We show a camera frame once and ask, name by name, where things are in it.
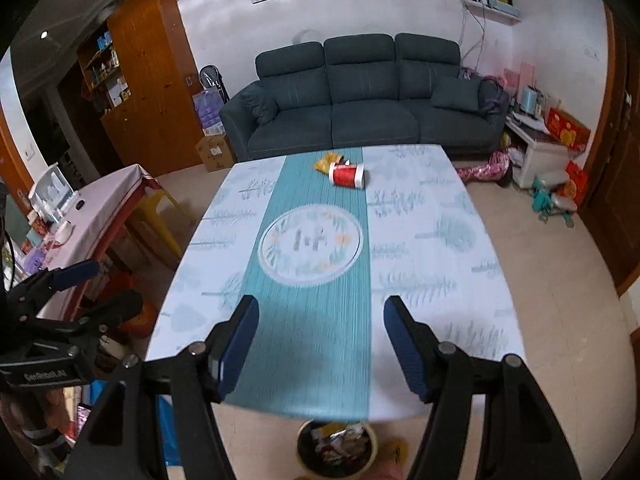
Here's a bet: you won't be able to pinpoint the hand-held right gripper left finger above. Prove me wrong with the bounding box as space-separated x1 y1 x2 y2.
62 295 260 480

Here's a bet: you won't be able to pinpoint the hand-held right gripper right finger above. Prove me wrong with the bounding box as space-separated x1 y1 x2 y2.
383 295 583 480

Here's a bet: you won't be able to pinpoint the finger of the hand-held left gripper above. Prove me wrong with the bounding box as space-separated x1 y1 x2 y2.
9 259 100 307
64 288 145 342

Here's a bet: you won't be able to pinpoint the round bin with black liner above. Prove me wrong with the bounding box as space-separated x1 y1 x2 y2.
295 418 379 476

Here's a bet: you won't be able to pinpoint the red paper cup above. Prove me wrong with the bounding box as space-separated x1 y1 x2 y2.
328 161 367 190

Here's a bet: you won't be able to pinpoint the yellow snack packet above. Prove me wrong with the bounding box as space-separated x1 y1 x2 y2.
313 152 346 175

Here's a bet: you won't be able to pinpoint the red bucket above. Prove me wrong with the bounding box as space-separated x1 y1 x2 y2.
117 305 161 339

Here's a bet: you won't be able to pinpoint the side table with pink cloth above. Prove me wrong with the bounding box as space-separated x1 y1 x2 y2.
24 163 161 322

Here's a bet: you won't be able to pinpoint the white plastic rack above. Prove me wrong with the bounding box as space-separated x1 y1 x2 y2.
29 167 74 221

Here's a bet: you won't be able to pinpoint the yellow plastic stool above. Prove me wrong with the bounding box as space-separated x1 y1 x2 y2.
129 189 196 261

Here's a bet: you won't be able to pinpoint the yellow slipper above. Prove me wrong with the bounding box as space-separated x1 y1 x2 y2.
387 438 411 464

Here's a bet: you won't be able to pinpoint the table with patterned cloth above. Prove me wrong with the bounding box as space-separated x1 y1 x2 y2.
144 143 525 424

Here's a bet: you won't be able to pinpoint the blue plastic bag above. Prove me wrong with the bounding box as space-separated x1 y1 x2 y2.
158 394 174 467

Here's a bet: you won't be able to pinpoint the brown cardboard box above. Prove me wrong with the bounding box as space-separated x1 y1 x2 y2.
194 132 236 174

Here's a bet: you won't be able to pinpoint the pink foil wrap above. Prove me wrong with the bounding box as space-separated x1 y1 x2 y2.
457 152 514 186

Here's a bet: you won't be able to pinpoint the wooden wardrobe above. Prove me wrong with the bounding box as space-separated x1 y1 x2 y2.
74 0 206 179

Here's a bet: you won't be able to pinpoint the shelf of small boxes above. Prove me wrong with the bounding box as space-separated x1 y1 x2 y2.
77 29 131 111

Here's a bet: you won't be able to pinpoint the stack of purple packs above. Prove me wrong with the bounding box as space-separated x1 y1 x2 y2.
192 87 226 136

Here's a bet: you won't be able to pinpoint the teal toy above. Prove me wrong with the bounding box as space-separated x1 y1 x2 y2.
530 169 581 229

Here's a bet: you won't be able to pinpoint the white side cabinet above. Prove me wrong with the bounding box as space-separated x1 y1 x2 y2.
504 109 556 189

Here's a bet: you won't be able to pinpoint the red gift bag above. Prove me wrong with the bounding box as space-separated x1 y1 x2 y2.
564 159 590 206

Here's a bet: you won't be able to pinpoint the round dark teal cushion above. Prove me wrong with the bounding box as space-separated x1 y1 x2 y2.
249 82 280 126

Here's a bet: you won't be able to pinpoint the dark teal sofa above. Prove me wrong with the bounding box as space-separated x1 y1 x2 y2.
219 32 511 164

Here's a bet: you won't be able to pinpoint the square dark teal cushion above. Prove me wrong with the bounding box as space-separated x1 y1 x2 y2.
429 75 484 111

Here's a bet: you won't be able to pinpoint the purple bag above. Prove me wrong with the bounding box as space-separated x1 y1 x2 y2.
457 67 509 116

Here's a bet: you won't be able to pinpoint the red gift box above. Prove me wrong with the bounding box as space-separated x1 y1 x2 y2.
544 107 592 152

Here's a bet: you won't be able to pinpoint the light blue canister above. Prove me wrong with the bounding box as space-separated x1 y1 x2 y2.
519 84 544 116

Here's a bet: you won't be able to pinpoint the wooden door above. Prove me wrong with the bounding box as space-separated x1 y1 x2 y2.
581 4 640 297

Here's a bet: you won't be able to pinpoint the pink board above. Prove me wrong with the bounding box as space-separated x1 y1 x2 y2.
502 62 539 101

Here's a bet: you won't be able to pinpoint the hanging cables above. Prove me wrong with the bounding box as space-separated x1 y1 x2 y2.
457 0 489 69

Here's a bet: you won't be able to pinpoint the white wall shelf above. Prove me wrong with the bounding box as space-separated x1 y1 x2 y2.
467 0 524 26

